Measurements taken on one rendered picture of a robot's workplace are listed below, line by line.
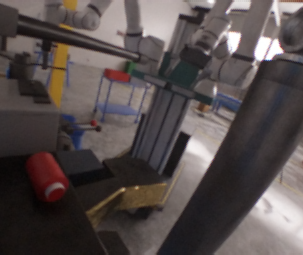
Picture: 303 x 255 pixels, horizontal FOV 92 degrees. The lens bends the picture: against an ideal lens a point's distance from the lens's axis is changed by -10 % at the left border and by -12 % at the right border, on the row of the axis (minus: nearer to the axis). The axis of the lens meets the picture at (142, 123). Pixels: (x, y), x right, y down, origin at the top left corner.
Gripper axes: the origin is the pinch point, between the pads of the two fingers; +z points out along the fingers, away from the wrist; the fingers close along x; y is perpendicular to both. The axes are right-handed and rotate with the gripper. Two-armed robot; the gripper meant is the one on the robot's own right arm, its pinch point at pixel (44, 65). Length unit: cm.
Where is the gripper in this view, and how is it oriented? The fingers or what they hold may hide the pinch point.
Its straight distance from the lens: 106.1
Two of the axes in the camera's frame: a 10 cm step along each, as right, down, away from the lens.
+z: -2.9, 8.9, 3.5
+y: 8.7, 0.9, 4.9
